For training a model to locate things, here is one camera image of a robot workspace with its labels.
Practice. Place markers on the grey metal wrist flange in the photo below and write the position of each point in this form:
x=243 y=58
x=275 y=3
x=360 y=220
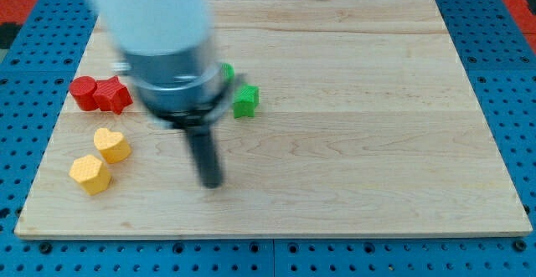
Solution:
x=184 y=88

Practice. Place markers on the green round block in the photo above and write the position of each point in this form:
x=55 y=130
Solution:
x=228 y=71

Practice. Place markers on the wooden board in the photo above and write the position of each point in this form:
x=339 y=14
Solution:
x=367 y=128

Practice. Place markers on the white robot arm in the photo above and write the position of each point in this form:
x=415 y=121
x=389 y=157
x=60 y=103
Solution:
x=156 y=26

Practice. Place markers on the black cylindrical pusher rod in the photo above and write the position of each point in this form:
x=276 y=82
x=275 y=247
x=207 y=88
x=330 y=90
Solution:
x=205 y=156

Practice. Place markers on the red star block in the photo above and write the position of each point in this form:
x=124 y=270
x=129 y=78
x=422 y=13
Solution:
x=112 y=95

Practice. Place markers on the yellow hexagon block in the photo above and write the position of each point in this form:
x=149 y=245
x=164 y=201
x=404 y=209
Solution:
x=91 y=174

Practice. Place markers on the red cylinder block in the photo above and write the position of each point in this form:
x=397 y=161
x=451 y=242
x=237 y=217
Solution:
x=82 y=90

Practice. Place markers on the green star block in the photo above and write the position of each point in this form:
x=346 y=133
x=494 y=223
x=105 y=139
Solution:
x=245 y=101

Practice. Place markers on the yellow heart block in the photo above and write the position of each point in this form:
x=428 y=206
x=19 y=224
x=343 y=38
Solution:
x=112 y=145

